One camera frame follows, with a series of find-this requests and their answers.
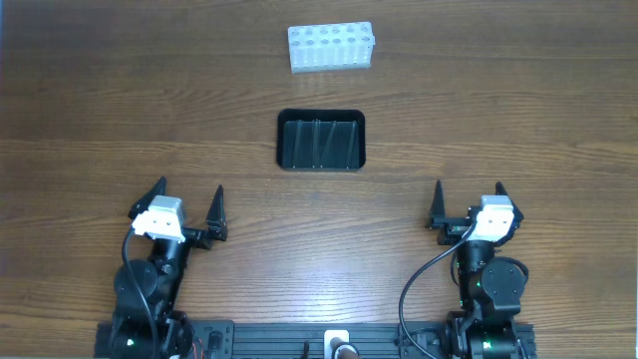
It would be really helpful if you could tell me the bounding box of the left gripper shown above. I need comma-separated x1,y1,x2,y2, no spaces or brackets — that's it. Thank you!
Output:
128,176,229,251

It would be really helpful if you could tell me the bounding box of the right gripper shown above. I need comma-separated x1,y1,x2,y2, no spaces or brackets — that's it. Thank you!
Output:
425,179,510,246

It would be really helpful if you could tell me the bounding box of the black tray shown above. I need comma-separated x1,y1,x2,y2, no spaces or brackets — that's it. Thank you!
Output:
276,108,367,174

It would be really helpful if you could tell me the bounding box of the clear test tube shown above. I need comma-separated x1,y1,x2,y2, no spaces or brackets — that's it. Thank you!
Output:
311,119,320,170
291,120,304,170
319,121,338,169

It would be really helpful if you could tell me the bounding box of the white test tube rack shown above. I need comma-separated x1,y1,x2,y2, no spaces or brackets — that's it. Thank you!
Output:
287,20,376,75

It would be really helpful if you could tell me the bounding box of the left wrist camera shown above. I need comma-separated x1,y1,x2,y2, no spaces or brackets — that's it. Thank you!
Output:
131,194,187,244

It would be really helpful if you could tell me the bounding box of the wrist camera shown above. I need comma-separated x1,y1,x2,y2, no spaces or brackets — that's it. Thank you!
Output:
471,194,515,243
131,194,187,244

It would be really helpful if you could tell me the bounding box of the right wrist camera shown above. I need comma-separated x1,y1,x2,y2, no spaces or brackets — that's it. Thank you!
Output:
471,194,515,243

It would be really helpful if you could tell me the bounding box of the black cable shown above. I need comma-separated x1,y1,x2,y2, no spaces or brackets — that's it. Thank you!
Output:
121,226,161,359
398,223,478,359

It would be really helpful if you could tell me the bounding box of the mounting rail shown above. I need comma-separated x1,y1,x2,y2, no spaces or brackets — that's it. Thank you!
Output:
94,318,537,359

